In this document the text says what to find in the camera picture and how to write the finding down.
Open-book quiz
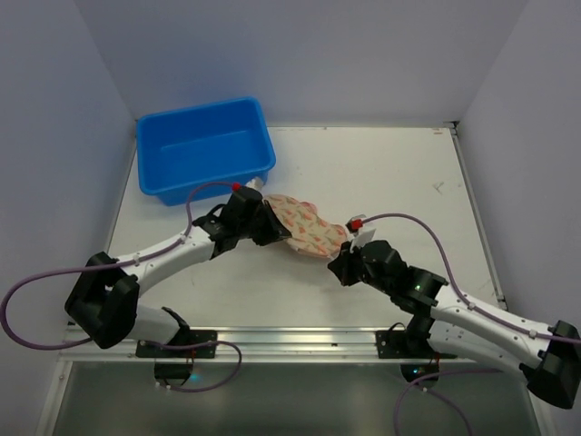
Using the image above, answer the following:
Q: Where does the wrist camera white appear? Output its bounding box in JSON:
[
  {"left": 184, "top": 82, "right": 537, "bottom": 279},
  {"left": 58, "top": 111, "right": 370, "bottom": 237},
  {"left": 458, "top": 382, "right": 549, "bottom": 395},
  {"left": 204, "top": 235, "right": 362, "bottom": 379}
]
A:
[
  {"left": 244, "top": 176, "right": 265, "bottom": 192},
  {"left": 346, "top": 214, "right": 376, "bottom": 252}
]

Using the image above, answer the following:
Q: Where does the floral mesh laundry bag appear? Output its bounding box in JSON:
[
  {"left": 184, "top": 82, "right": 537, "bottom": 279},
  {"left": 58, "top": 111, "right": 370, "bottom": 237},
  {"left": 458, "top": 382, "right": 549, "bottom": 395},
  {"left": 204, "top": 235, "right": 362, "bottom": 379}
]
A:
[{"left": 264, "top": 194, "right": 348, "bottom": 259}]

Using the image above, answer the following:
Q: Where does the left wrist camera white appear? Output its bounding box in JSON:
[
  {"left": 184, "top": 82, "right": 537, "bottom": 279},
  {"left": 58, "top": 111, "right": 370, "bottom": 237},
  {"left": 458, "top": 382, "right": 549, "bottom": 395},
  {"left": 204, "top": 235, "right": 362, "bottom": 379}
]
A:
[{"left": 244, "top": 176, "right": 265, "bottom": 192}]

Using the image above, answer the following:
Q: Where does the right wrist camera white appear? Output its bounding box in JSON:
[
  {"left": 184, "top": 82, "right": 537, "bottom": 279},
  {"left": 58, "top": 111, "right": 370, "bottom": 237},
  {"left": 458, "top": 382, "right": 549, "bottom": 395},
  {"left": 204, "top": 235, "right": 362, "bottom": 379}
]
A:
[{"left": 346, "top": 214, "right": 376, "bottom": 252}]

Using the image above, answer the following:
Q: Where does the blue plastic bin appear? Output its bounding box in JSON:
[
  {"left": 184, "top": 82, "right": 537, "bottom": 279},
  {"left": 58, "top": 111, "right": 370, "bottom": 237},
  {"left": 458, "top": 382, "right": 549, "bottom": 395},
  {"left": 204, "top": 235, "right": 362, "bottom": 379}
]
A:
[{"left": 136, "top": 97, "right": 276, "bottom": 206}]

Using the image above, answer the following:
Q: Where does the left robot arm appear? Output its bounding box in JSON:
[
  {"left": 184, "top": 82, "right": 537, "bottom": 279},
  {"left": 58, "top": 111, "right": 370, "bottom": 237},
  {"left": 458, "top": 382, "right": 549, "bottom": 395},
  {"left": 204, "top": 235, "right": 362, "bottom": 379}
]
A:
[{"left": 64, "top": 186, "right": 291, "bottom": 351}]

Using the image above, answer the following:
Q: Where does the aluminium mounting rail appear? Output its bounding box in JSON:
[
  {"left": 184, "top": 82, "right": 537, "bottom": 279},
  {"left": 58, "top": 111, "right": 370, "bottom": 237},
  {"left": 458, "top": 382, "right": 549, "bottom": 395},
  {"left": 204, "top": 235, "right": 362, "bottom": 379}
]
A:
[{"left": 58, "top": 324, "right": 455, "bottom": 364}]

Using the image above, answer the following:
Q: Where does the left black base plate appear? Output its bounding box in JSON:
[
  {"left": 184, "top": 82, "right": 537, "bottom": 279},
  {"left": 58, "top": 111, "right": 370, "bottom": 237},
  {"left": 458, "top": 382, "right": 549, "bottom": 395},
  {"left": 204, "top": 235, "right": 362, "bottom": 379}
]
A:
[{"left": 135, "top": 330, "right": 218, "bottom": 359}]

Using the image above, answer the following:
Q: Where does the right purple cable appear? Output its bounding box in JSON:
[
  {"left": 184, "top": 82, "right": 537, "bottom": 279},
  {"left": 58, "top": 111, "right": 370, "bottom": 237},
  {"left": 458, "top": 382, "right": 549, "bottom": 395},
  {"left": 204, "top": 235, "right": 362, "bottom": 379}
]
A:
[{"left": 360, "top": 212, "right": 581, "bottom": 436}]

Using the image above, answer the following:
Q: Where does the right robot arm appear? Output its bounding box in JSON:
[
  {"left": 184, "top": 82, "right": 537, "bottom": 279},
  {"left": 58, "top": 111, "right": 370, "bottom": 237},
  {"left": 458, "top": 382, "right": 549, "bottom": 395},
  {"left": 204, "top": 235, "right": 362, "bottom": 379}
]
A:
[{"left": 328, "top": 241, "right": 580, "bottom": 410}]

